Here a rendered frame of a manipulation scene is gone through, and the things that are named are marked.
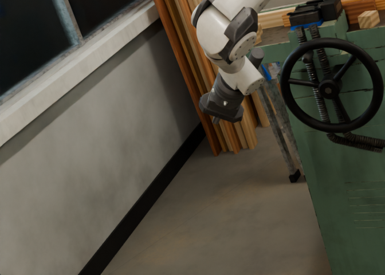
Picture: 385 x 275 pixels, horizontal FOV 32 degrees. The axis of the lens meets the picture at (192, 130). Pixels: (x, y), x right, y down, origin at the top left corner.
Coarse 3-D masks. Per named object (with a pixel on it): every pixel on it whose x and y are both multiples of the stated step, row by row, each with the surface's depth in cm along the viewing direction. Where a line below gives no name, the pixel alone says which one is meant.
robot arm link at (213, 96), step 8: (208, 96) 183; (216, 96) 174; (200, 104) 182; (208, 104) 180; (216, 104) 178; (224, 104) 173; (232, 104) 174; (240, 104) 177; (208, 112) 182; (216, 112) 181; (224, 112) 181; (232, 112) 180; (240, 112) 182; (232, 120) 182; (240, 120) 184
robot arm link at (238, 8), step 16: (208, 0) 139; (224, 0) 136; (240, 0) 135; (256, 0) 135; (192, 16) 142; (240, 16) 136; (256, 16) 137; (224, 32) 138; (240, 32) 136; (256, 32) 141; (240, 48) 139
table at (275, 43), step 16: (384, 16) 199; (272, 32) 220; (352, 32) 196; (368, 32) 194; (384, 32) 193; (272, 48) 209; (288, 48) 207; (368, 48) 197; (304, 64) 197; (336, 64) 193
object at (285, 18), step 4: (376, 0) 205; (380, 0) 204; (384, 0) 204; (376, 4) 205; (380, 4) 205; (384, 4) 204; (376, 8) 206; (380, 8) 205; (384, 8) 205; (284, 16) 219; (288, 16) 219; (284, 20) 220; (288, 20) 219; (284, 24) 220; (288, 24) 220
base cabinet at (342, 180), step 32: (352, 96) 206; (384, 96) 202; (384, 128) 207; (320, 160) 221; (352, 160) 216; (384, 160) 212; (320, 192) 227; (352, 192) 222; (384, 192) 218; (320, 224) 234; (352, 224) 228; (384, 224) 223; (352, 256) 235; (384, 256) 230
